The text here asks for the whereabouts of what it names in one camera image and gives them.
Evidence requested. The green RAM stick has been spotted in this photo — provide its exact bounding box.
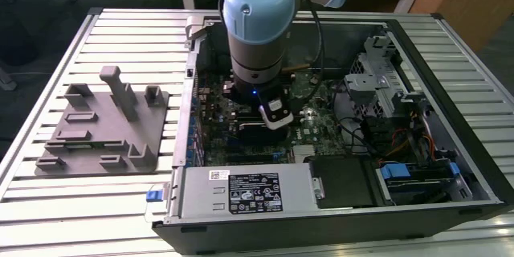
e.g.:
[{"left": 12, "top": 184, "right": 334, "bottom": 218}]
[{"left": 61, "top": 141, "right": 121, "bottom": 150}]

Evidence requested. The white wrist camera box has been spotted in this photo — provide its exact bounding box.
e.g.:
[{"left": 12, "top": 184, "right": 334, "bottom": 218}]
[{"left": 259, "top": 99, "right": 293, "bottom": 131}]

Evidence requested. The silver power supply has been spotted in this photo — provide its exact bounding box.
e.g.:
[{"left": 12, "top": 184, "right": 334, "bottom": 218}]
[{"left": 176, "top": 165, "right": 322, "bottom": 220}]

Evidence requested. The hard disk in blue carrier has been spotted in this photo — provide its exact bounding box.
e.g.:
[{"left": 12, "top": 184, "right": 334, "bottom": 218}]
[{"left": 376, "top": 162, "right": 472, "bottom": 206}]

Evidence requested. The coloured wire bundle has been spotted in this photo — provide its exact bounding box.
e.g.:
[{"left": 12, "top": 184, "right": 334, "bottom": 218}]
[{"left": 376, "top": 112, "right": 438, "bottom": 161}]

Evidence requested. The black plastic shroud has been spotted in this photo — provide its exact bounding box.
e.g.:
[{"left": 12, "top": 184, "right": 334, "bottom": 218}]
[{"left": 307, "top": 154, "right": 392, "bottom": 209}]

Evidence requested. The black PC case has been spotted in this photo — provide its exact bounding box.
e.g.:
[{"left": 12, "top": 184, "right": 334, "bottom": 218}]
[{"left": 149, "top": 14, "right": 514, "bottom": 256}]

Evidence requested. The silver chipset heatsink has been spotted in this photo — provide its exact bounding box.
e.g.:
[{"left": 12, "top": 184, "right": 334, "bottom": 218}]
[{"left": 291, "top": 144, "right": 319, "bottom": 162}]

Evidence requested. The grey parts rack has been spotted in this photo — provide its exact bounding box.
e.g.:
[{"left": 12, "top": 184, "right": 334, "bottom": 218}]
[{"left": 34, "top": 64, "right": 172, "bottom": 178}]

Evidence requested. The black graphics card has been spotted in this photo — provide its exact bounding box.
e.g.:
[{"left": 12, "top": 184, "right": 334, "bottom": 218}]
[{"left": 236, "top": 120, "right": 291, "bottom": 146}]

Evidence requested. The black RAM slot bank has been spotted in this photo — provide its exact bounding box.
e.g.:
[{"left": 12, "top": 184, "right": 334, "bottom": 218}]
[{"left": 235, "top": 110, "right": 306, "bottom": 125}]

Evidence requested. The green motherboard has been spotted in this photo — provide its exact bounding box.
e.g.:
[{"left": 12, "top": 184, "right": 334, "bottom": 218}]
[{"left": 192, "top": 69, "right": 350, "bottom": 167}]

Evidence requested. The grey chair leg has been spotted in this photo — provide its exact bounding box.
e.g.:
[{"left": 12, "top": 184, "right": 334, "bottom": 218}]
[{"left": 0, "top": 66, "right": 17, "bottom": 91}]

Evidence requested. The silver drive cage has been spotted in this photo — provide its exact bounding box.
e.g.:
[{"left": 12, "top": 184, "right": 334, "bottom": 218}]
[{"left": 340, "top": 36, "right": 418, "bottom": 122}]

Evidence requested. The black camera cable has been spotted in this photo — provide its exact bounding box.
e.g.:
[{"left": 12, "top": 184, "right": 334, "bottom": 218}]
[{"left": 295, "top": 0, "right": 326, "bottom": 100}]

